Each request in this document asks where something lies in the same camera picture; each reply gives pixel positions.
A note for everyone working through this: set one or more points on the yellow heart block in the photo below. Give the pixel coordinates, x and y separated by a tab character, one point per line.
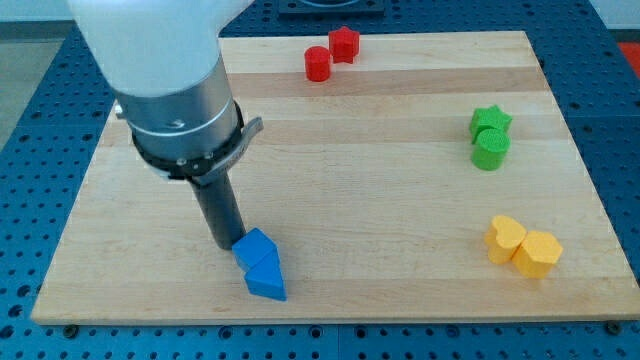
503	238

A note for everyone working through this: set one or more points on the red cylinder block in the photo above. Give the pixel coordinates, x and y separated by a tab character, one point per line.
317	63

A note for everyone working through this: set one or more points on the yellow hexagon block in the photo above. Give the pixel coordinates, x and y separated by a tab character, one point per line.
538	253

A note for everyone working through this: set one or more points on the green cylinder block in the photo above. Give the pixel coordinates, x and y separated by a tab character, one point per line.
490	149

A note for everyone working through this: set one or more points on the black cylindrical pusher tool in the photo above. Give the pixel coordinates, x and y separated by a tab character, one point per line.
220	209

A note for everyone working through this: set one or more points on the blue cube block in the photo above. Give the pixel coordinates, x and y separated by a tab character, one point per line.
252	249

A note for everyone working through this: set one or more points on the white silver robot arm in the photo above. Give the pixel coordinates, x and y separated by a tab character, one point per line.
162	59

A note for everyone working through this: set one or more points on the green star block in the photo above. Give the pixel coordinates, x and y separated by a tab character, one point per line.
492	117

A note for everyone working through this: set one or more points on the blue triangle block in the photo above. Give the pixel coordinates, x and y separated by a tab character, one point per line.
265	278

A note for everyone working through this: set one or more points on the red star block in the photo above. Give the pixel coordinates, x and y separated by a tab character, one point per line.
344	44

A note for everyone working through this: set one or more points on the wooden board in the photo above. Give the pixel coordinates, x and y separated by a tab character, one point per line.
366	184

